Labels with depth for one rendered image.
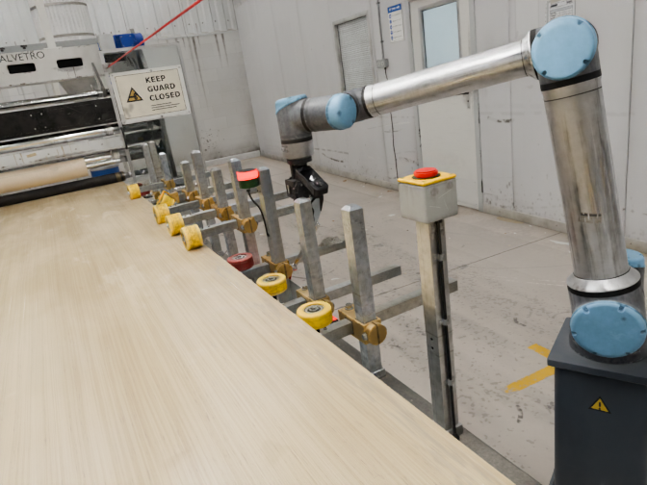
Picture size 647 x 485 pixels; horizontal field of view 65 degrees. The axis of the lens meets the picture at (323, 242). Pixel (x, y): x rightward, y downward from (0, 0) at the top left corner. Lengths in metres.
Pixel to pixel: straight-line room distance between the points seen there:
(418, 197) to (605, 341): 0.63
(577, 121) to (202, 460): 0.94
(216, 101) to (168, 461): 9.77
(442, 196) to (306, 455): 0.45
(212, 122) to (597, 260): 9.53
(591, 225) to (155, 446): 0.95
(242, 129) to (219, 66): 1.25
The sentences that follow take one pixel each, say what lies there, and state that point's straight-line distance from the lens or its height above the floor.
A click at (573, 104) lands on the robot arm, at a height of 1.28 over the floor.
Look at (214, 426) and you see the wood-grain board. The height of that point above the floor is 0.90.
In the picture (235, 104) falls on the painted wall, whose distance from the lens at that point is 10.51.
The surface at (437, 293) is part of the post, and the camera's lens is 0.92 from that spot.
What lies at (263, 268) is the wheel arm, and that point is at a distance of 1.62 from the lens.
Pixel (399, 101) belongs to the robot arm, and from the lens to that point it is 1.42.
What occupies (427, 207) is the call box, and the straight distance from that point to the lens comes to 0.84.
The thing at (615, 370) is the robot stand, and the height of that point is 0.60.
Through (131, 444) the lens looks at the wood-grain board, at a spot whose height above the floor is 0.90.
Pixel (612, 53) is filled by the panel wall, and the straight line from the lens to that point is 3.84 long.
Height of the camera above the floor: 1.41
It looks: 18 degrees down
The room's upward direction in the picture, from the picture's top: 9 degrees counter-clockwise
